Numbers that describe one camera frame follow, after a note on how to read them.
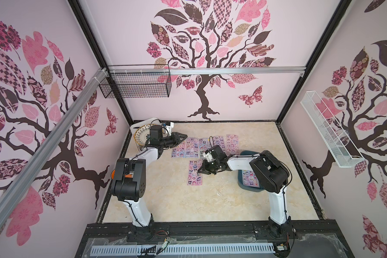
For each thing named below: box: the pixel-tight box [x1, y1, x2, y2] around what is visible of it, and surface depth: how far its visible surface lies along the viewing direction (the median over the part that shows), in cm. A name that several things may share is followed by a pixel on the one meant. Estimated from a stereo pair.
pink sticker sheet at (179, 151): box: [170, 139, 186, 159], surface depth 106 cm
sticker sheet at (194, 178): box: [187, 159, 203, 186], surface depth 94 cm
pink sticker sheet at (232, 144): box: [226, 133, 240, 156], surface depth 109 cm
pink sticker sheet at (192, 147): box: [184, 137, 200, 159], surface depth 108 cm
